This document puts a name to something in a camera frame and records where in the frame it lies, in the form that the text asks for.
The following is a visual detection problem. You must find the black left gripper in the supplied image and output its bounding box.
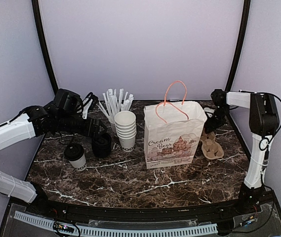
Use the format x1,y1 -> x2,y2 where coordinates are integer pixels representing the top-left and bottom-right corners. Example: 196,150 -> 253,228
57,113 -> 108,139

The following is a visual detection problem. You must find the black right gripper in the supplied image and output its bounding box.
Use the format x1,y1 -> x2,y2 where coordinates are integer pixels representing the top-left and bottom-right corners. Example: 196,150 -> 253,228
204,106 -> 230,133

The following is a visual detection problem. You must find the single black cup lid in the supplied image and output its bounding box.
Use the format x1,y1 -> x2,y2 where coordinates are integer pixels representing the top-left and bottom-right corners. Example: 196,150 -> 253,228
64,143 -> 84,161

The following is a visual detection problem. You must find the brown cardboard cup carrier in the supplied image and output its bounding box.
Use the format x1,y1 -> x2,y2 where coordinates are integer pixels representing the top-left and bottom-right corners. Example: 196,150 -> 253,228
200,131 -> 224,160

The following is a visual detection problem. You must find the printed paper takeout bag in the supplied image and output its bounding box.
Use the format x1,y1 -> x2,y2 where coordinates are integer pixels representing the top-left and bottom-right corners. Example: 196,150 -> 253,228
144,89 -> 207,169

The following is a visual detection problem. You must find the stack of black cup lids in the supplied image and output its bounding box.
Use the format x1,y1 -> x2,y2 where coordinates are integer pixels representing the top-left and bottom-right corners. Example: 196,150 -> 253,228
91,133 -> 112,158

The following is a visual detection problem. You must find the single white paper cup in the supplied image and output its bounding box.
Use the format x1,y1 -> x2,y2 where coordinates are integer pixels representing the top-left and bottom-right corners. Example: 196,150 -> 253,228
69,154 -> 87,171

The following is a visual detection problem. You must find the stack of white paper cups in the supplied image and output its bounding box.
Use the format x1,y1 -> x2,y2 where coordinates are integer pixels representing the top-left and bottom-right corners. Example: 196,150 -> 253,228
114,111 -> 137,153

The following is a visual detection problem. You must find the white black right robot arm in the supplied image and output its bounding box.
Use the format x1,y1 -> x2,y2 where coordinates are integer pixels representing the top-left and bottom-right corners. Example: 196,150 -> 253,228
205,89 -> 281,214

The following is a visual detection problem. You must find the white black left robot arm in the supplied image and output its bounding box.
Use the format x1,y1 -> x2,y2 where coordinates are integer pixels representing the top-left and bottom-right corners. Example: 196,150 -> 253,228
0,105 -> 107,215

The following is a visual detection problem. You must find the white cup holding straws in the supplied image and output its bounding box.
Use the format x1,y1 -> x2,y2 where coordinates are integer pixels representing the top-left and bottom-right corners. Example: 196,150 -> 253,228
108,117 -> 117,135

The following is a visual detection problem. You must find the bundle of wrapped white straws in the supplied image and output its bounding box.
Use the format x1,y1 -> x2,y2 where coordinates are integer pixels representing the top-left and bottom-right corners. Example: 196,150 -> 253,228
97,88 -> 134,123

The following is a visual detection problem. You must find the black front table rail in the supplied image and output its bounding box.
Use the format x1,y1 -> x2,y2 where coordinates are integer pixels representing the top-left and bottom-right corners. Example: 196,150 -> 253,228
28,191 -> 276,223

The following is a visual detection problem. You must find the grey slotted cable duct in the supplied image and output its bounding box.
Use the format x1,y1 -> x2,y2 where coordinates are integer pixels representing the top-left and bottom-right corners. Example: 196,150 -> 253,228
13,211 -> 218,237

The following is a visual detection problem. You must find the black right corner post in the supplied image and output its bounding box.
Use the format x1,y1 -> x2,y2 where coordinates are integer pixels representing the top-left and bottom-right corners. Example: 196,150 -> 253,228
225,0 -> 251,91

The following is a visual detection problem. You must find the black corner post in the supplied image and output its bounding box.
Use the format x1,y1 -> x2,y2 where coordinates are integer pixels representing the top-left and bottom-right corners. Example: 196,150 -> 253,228
225,0 -> 251,91
31,0 -> 59,94

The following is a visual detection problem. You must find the black left corner post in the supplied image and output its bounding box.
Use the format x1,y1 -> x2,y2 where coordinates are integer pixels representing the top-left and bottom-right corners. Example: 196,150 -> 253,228
31,0 -> 59,94

